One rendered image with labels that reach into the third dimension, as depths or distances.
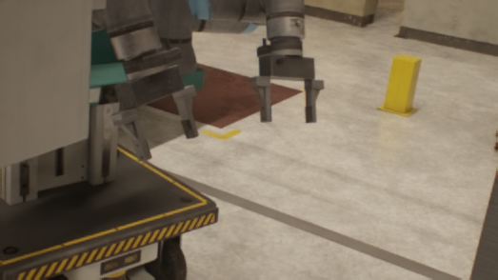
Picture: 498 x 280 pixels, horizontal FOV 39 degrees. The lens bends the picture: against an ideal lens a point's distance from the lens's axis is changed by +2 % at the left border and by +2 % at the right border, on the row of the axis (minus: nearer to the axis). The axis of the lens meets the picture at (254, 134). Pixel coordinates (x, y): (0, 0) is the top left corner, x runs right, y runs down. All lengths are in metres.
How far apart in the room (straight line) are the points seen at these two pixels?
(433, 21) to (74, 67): 5.97
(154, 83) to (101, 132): 0.83
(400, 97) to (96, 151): 2.59
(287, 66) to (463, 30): 5.09
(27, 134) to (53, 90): 0.06
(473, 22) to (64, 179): 4.94
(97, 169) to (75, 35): 1.40
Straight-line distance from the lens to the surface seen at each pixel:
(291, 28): 1.60
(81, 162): 2.22
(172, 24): 1.96
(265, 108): 1.57
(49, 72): 0.81
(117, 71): 1.97
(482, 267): 0.66
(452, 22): 6.65
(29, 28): 0.78
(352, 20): 7.06
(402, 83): 4.38
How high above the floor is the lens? 1.27
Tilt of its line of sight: 20 degrees down
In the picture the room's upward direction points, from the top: 7 degrees clockwise
